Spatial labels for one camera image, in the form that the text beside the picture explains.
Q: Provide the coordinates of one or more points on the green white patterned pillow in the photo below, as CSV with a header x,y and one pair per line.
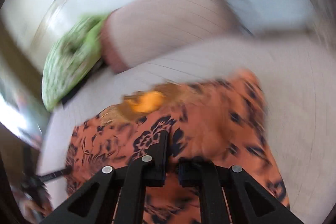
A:
x,y
71,58

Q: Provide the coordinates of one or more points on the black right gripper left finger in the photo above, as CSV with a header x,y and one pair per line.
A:
x,y
116,195

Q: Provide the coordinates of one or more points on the pink quilted bedspread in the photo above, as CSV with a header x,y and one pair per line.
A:
x,y
297,76

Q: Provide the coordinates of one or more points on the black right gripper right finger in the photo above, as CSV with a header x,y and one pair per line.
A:
x,y
231,195

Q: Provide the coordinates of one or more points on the orange black floral garment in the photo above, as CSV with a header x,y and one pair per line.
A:
x,y
221,120

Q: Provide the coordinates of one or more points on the person's left hand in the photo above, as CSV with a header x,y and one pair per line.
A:
x,y
34,203

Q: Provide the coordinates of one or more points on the dark flat object under pillow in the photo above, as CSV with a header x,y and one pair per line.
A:
x,y
96,68

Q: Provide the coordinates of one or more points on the pink bolster pillow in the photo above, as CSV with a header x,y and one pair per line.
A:
x,y
145,29

